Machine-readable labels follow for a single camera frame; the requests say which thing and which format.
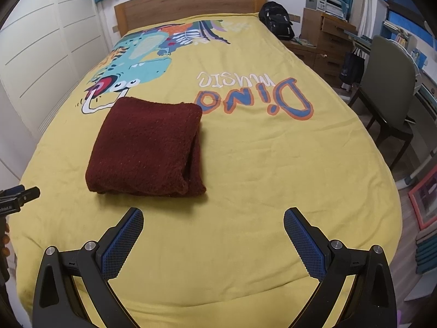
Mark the pink picture frame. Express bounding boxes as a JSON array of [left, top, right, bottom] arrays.
[[408, 175, 437, 232]]

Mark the stack of folded cloths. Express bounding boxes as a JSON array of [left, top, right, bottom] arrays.
[[415, 225, 437, 274]]

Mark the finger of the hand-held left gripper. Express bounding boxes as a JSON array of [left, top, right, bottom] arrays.
[[0, 184, 26, 199], [12, 186, 41, 210]]

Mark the white wardrobe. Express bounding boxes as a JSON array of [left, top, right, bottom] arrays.
[[0, 0, 117, 180]]

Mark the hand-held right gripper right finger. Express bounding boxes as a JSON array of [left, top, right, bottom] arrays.
[[284, 207, 397, 328]]

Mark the wooden dresser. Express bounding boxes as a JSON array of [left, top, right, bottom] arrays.
[[301, 8, 360, 83]]

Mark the person's left hand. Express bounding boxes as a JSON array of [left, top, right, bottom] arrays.
[[0, 224, 12, 257]]

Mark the dark shopping bag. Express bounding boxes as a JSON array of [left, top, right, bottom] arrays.
[[339, 48, 366, 85]]

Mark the blue window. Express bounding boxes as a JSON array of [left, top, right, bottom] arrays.
[[387, 0, 437, 46]]

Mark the maroon knitted sweater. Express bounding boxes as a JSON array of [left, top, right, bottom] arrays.
[[85, 96, 207, 199]]

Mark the wooden nightstand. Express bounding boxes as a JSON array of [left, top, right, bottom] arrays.
[[280, 36, 324, 71]]

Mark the white printer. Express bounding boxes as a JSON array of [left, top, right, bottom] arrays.
[[305, 0, 346, 17]]

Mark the yellow printed blanket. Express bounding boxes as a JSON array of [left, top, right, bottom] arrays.
[[14, 12, 401, 328]]

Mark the wooden bed headboard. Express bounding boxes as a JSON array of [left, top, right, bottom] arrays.
[[114, 0, 267, 37]]

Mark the grey green chair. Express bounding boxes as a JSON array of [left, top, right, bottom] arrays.
[[347, 35, 423, 169]]

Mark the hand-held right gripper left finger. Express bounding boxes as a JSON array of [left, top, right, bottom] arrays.
[[32, 207, 144, 328]]

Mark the black backpack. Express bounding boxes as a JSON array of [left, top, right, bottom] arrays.
[[258, 2, 295, 40]]

